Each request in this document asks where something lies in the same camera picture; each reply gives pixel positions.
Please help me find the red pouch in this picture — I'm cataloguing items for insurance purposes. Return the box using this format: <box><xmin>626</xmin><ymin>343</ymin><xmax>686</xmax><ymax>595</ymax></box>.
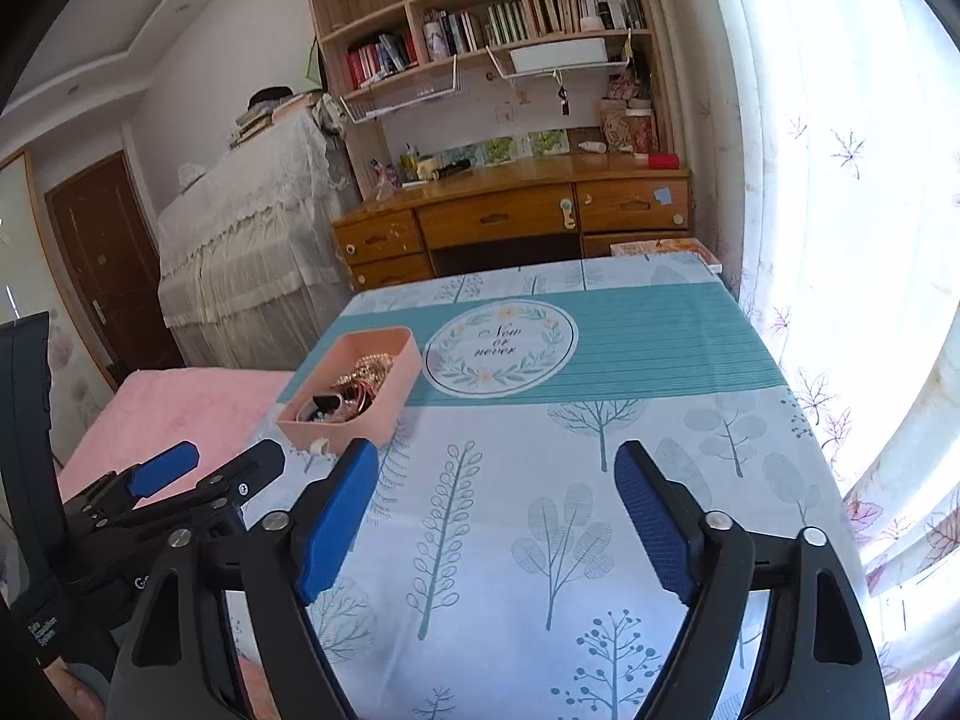
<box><xmin>647</xmin><ymin>153</ymin><xmax>680</xmax><ymax>169</ymax></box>

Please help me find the floral window curtain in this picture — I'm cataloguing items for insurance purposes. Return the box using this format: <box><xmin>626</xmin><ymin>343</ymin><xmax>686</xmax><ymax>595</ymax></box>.
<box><xmin>659</xmin><ymin>0</ymin><xmax>958</xmax><ymax>718</ymax></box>

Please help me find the wooden desk with drawers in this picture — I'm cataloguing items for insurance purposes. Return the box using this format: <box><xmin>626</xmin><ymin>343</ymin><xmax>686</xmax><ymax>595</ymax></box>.
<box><xmin>332</xmin><ymin>154</ymin><xmax>693</xmax><ymax>291</ymax></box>

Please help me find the orange magazine stack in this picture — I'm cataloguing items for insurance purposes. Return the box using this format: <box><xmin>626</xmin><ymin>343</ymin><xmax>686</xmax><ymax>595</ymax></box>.
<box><xmin>610</xmin><ymin>238</ymin><xmax>722</xmax><ymax>275</ymax></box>

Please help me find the pink plastic tray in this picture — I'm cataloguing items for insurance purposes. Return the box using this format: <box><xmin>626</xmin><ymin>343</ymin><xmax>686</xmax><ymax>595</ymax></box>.
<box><xmin>277</xmin><ymin>327</ymin><xmax>421</xmax><ymax>454</ymax></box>

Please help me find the black bead bracelet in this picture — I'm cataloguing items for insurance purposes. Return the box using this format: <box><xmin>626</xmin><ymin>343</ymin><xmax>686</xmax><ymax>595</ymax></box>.
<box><xmin>294</xmin><ymin>391</ymin><xmax>344</xmax><ymax>423</ymax></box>

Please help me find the red string bracelet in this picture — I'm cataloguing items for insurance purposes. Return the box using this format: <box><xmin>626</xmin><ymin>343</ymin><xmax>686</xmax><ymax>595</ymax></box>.
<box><xmin>332</xmin><ymin>380</ymin><xmax>381</xmax><ymax>418</ymax></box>

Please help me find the wooden bookshelf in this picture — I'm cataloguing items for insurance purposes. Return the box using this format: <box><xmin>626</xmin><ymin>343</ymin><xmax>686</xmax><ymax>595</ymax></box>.
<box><xmin>308</xmin><ymin>0</ymin><xmax>675</xmax><ymax>197</ymax></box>

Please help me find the white wire basket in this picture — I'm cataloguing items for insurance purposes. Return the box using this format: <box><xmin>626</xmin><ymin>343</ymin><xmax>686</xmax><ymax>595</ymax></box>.
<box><xmin>338</xmin><ymin>59</ymin><xmax>460</xmax><ymax>125</ymax></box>

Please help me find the brown wooden door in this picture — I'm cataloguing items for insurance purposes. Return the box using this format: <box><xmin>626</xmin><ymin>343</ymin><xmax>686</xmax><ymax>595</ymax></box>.
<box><xmin>44</xmin><ymin>151</ymin><xmax>184</xmax><ymax>380</ymax></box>

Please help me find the tree pattern tablecloth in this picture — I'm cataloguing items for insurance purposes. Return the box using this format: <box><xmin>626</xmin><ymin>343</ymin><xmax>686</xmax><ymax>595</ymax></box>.
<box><xmin>224</xmin><ymin>252</ymin><xmax>875</xmax><ymax>720</ymax></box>

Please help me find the pink fluffy blanket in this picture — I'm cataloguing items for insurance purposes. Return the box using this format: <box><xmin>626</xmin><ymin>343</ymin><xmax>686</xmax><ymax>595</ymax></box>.
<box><xmin>59</xmin><ymin>367</ymin><xmax>291</xmax><ymax>500</ymax></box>

